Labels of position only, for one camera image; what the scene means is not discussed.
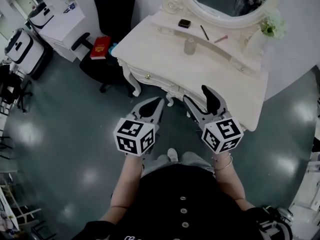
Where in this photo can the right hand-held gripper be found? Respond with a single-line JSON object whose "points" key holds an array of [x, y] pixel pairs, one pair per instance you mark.
{"points": [[222, 134]]}

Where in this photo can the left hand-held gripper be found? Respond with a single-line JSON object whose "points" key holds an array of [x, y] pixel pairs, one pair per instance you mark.
{"points": [[132, 139]]}

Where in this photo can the small clear glass jar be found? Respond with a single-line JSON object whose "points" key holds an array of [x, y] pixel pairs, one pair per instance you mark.
{"points": [[189, 46]]}

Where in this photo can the person's right forearm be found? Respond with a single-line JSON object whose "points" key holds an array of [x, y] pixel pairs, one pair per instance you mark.
{"points": [[230, 184]]}

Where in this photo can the person's left forearm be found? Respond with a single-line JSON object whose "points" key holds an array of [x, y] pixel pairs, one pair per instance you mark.
{"points": [[125, 184]]}

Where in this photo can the white dressing table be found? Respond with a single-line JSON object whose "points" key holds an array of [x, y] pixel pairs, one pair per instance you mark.
{"points": [[150, 59]]}

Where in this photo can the person's white shoe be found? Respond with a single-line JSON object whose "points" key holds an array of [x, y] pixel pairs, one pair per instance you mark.
{"points": [[172, 155]]}

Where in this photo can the person's grey trousers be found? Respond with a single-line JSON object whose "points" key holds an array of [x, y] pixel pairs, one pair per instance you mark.
{"points": [[195, 160]]}

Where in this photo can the teal cloth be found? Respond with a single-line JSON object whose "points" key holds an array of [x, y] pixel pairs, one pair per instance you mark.
{"points": [[112, 51]]}

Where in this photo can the pink makeup brush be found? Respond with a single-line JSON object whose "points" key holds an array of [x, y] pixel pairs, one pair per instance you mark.
{"points": [[221, 39]]}

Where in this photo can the black makeup pencil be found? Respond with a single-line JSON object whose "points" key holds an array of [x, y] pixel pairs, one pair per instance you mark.
{"points": [[204, 32]]}

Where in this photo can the red book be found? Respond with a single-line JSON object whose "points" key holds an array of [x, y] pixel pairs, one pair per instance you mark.
{"points": [[100, 47]]}

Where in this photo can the black compact case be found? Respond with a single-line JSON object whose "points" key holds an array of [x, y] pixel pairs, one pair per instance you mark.
{"points": [[184, 23]]}

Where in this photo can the person's black buttoned shirt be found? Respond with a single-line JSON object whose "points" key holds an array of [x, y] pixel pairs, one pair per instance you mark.
{"points": [[175, 196]]}

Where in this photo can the white flower bouquet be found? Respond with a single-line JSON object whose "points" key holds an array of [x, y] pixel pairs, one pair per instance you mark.
{"points": [[275, 24]]}

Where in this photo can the white framed oval mirror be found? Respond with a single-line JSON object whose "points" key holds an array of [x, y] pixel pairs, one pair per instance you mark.
{"points": [[172, 1]]}

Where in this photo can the white desk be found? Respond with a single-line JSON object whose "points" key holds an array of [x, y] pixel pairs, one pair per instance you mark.
{"points": [[65, 29]]}

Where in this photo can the white service robot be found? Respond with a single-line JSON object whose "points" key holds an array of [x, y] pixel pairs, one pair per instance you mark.
{"points": [[22, 49], [40, 19]]}

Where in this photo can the black mesh office chair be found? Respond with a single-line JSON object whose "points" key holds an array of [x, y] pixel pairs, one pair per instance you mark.
{"points": [[10, 84]]}

